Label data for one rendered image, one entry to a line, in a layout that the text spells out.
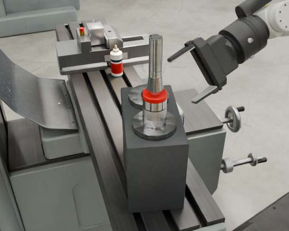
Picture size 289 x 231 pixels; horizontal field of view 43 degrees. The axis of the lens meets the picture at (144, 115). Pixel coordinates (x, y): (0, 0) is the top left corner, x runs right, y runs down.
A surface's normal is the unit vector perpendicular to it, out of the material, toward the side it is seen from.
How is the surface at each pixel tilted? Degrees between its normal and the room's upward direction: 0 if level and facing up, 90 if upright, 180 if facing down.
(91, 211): 90
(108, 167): 0
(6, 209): 89
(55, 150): 90
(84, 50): 90
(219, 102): 0
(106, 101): 0
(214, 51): 63
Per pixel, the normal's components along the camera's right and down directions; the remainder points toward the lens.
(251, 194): 0.00, -0.81
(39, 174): 0.30, 0.56
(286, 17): 0.29, 0.13
